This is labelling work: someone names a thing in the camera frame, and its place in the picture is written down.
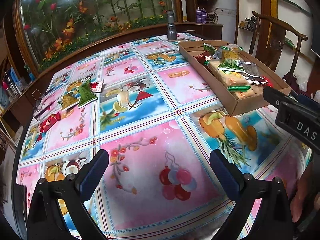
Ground silver foil packet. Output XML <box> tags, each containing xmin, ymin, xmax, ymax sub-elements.
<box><xmin>241</xmin><ymin>61</ymin><xmax>268</xmax><ymax>85</ymax></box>

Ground yellow green snack packet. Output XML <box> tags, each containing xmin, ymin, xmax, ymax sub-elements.
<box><xmin>218</xmin><ymin>51</ymin><xmax>244</xmax><ymax>73</ymax></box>

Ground person's right hand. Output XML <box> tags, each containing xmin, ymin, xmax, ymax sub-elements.
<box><xmin>290</xmin><ymin>160</ymin><xmax>319</xmax><ymax>223</ymax></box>

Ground grey flashlight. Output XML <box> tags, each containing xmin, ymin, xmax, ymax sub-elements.
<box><xmin>167</xmin><ymin>10</ymin><xmax>177</xmax><ymax>41</ymax></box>

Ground green triangular snack packet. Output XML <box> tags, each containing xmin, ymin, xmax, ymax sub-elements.
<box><xmin>77</xmin><ymin>82</ymin><xmax>98</xmax><ymax>108</ymax></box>

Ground orange-edged cracker pack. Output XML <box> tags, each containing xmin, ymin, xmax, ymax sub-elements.
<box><xmin>233</xmin><ymin>85</ymin><xmax>264</xmax><ymax>99</ymax></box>

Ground wooden chair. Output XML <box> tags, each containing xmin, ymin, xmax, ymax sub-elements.
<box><xmin>249</xmin><ymin>11</ymin><xmax>308</xmax><ymax>81</ymax></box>

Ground green Weidan cracker pack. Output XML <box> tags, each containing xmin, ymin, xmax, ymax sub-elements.
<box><xmin>208</xmin><ymin>60</ymin><xmax>251</xmax><ymax>92</ymax></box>

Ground red white snack packet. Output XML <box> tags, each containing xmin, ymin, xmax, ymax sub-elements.
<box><xmin>89</xmin><ymin>80</ymin><xmax>104</xmax><ymax>93</ymax></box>

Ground flower garden mural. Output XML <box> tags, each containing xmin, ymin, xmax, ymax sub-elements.
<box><xmin>20</xmin><ymin>0</ymin><xmax>172</xmax><ymax>71</ymax></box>

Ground colourful printed tablecloth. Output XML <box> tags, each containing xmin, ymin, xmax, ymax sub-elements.
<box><xmin>16</xmin><ymin>36</ymin><xmax>308</xmax><ymax>239</ymax></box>

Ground cardboard box tray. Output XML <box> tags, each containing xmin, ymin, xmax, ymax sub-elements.
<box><xmin>178</xmin><ymin>40</ymin><xmax>291</xmax><ymax>116</ymax></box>

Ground gold triangular snack packet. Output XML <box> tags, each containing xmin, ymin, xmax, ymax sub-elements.
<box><xmin>57</xmin><ymin>92</ymin><xmax>79</xmax><ymax>111</ymax></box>

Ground clear green-edged snack packet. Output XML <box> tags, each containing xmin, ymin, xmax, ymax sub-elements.
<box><xmin>213</xmin><ymin>44</ymin><xmax>244</xmax><ymax>60</ymax></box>

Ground purple eyeglasses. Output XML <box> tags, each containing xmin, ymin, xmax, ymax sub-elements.
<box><xmin>34</xmin><ymin>88</ymin><xmax>63</xmax><ymax>121</ymax></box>

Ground red candy wrapper packet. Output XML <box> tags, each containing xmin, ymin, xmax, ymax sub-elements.
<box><xmin>40</xmin><ymin>112</ymin><xmax>61</xmax><ymax>133</ymax></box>

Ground dark red snack packet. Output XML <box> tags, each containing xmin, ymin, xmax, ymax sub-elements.
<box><xmin>194</xmin><ymin>51</ymin><xmax>212</xmax><ymax>66</ymax></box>

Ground purple spray cans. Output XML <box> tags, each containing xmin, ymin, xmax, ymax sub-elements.
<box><xmin>196</xmin><ymin>7</ymin><xmax>207</xmax><ymax>24</ymax></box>

